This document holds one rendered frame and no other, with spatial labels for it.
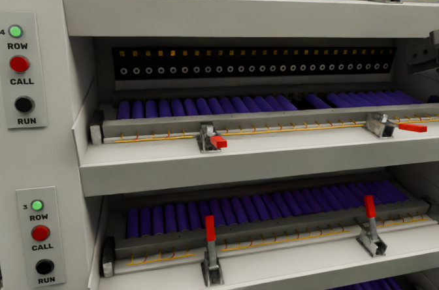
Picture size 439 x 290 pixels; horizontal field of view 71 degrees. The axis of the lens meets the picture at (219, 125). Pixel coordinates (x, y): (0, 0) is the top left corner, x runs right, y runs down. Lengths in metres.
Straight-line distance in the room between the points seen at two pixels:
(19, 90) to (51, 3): 0.10
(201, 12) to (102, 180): 0.24
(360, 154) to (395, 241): 0.19
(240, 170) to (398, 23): 0.31
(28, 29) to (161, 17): 0.14
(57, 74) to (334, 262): 0.47
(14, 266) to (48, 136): 0.16
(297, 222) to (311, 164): 0.13
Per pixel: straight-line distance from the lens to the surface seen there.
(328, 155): 0.47
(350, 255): 0.57
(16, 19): 0.40
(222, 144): 0.34
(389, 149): 0.53
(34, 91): 0.39
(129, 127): 0.43
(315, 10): 0.44
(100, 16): 0.39
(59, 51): 0.39
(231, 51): 0.55
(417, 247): 0.64
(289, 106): 0.52
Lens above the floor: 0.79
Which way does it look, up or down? 9 degrees down
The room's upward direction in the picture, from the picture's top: 1 degrees counter-clockwise
